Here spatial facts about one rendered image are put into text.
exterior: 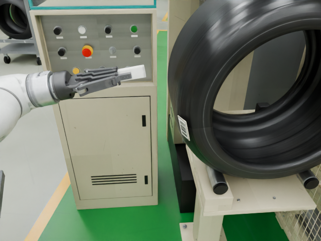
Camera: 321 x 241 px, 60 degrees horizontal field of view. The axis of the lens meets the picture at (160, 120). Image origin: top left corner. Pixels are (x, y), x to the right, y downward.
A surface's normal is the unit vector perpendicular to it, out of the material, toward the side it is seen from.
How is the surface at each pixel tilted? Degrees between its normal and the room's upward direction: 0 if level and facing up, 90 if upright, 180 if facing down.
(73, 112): 90
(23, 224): 0
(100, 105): 90
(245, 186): 0
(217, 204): 90
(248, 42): 81
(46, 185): 0
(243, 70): 90
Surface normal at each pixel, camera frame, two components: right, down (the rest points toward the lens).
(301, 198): 0.00, -0.84
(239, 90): 0.07, 0.54
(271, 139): -0.35, -0.78
